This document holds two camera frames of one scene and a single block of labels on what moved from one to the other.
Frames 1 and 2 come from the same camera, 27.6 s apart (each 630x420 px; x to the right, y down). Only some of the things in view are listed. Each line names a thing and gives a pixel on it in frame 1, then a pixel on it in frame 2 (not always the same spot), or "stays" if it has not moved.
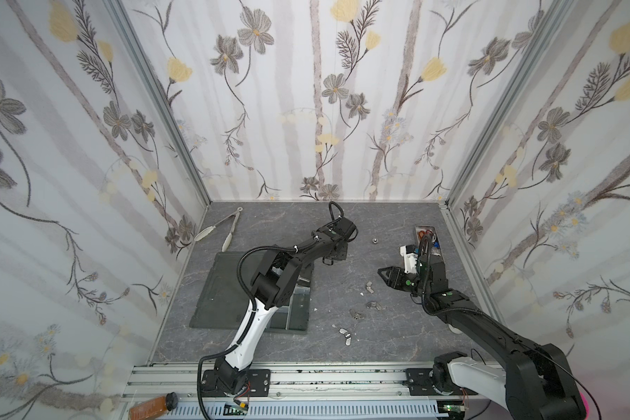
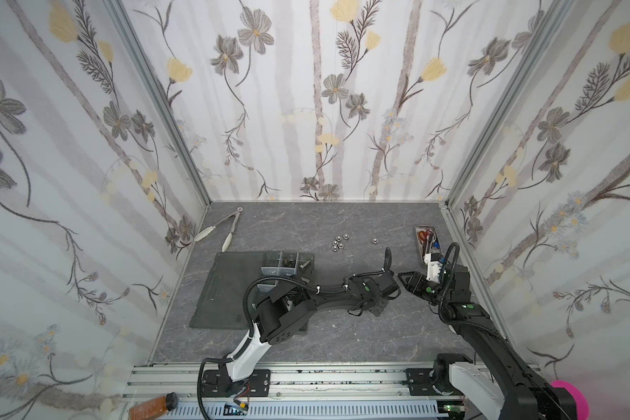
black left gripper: x=343 y=256 → x=378 y=311
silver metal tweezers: x=202 y=234 stays
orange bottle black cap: x=153 y=407 stays
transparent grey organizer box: x=222 y=303 stays
